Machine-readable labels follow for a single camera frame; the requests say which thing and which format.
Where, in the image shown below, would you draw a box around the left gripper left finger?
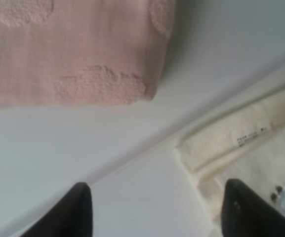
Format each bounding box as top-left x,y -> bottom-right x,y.
22,182 -> 93,237

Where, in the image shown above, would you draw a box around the cream white towel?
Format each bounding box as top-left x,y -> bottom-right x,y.
175,90 -> 285,237

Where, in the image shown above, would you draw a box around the white rectangular plastic tray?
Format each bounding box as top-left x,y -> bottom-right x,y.
0,0 -> 285,237

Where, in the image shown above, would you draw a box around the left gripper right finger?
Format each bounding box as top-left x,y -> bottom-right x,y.
221,179 -> 285,237

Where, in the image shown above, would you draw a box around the pink towel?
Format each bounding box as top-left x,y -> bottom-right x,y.
0,0 -> 176,108

